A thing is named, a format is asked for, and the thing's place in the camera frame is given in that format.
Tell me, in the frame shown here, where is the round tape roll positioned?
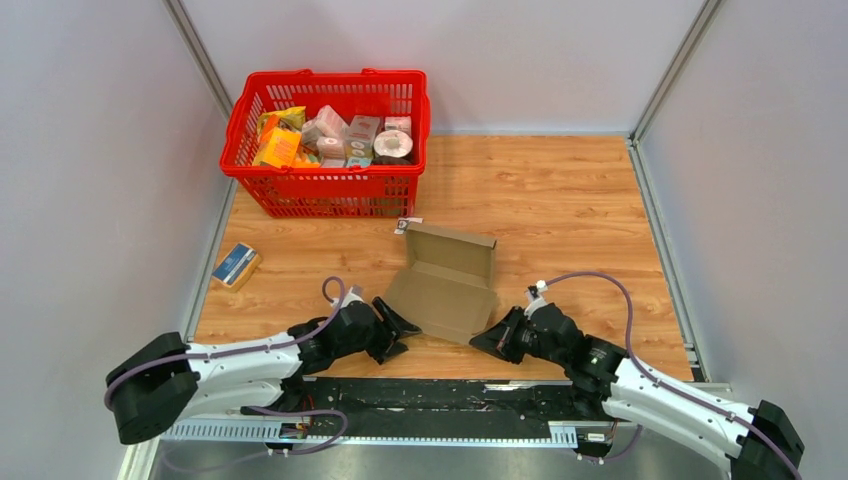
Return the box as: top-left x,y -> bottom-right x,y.
373,130 -> 414,165

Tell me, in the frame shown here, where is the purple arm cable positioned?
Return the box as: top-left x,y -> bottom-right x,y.
543,270 -> 804,480
102,276 -> 349,458

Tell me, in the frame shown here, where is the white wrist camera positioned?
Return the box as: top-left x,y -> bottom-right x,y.
524,280 -> 548,319
339,285 -> 366,310

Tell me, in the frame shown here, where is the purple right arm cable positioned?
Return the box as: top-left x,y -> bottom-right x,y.
543,270 -> 804,480

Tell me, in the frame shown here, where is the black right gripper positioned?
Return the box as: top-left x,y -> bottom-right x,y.
469,307 -> 566,368

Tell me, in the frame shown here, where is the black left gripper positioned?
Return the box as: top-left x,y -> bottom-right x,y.
335,296 -> 422,364

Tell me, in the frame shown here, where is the brown cardboard paper box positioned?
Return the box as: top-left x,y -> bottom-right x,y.
383,222 -> 498,344

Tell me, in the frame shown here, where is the aluminium frame rail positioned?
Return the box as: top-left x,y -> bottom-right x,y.
139,374 -> 737,448

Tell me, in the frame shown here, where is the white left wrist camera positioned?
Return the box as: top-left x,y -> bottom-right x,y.
339,285 -> 366,310

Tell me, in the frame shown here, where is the blue yellow small box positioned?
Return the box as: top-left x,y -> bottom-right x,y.
211,242 -> 262,292

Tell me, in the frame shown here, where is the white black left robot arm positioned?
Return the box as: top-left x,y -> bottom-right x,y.
104,293 -> 422,445

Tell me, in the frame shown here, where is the pink white carton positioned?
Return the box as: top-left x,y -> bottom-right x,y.
314,105 -> 349,140

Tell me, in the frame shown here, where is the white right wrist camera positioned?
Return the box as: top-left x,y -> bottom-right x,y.
524,280 -> 548,319

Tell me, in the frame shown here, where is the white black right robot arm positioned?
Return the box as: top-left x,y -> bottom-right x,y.
469,304 -> 804,479

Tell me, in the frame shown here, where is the red plastic shopping basket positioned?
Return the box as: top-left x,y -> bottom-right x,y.
219,69 -> 431,218

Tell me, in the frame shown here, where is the yellow snack bag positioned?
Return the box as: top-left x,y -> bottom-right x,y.
256,106 -> 306,138

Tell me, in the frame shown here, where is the orange snack box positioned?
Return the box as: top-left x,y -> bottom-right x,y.
252,127 -> 302,169

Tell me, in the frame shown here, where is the small clear plastic packet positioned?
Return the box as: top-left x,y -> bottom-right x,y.
394,217 -> 423,235

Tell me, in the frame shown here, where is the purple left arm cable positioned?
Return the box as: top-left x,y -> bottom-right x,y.
102,276 -> 349,458

